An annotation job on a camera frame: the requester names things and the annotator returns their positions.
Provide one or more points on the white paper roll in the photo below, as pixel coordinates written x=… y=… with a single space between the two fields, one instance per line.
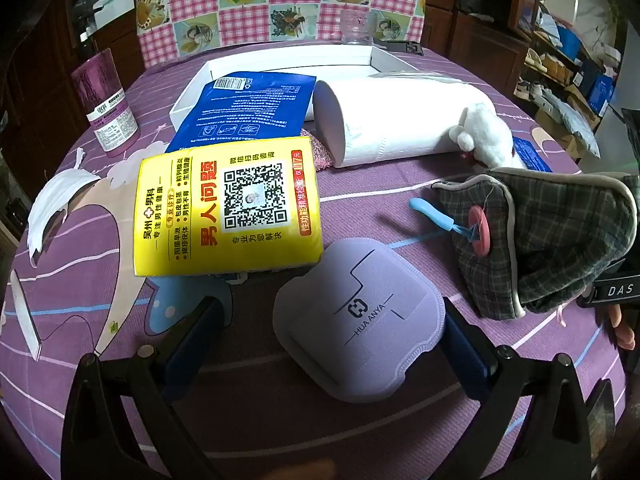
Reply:
x=390 y=115

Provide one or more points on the grey plaid cloth pouch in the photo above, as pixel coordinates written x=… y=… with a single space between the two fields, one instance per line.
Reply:
x=550 y=220

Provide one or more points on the pink glitter sponge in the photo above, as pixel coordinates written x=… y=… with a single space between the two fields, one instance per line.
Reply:
x=320 y=155

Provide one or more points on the cluttered storage shelf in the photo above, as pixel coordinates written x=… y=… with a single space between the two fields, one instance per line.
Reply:
x=570 y=75

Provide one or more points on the white face mask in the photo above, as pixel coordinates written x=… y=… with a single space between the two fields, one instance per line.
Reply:
x=55 y=205

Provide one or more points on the yellow tissue pack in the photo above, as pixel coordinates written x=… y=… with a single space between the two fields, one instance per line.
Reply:
x=175 y=210

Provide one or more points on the small dark blue packet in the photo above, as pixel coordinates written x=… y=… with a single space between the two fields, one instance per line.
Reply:
x=532 y=155

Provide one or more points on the white flat strip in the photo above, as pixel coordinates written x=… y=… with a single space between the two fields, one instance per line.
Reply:
x=25 y=310

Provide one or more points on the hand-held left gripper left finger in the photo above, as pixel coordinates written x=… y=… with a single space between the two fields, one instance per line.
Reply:
x=192 y=340

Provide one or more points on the purple canister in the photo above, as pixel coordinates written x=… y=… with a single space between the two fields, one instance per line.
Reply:
x=102 y=100

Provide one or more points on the white plush toy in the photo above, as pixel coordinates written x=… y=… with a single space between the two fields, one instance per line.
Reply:
x=487 y=130

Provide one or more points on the dark wooden cabinet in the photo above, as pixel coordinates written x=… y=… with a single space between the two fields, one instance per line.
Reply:
x=45 y=60
x=480 y=35

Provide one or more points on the blue plastic packet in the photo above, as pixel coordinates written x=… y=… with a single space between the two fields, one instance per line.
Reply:
x=240 y=110

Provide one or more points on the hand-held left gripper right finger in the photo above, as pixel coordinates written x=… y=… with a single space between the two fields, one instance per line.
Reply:
x=465 y=345

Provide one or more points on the person's right hand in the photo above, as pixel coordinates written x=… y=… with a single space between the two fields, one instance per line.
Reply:
x=622 y=327

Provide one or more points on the purple printed tablecloth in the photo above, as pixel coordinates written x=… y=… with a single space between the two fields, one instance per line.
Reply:
x=375 y=200

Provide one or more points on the white shallow cardboard box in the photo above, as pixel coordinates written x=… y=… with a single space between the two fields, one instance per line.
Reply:
x=280 y=57

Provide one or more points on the purple soft pad pouch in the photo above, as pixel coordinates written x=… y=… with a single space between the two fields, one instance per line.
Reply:
x=350 y=340

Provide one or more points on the clear glass cup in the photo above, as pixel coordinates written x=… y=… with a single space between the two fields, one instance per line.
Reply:
x=357 y=27

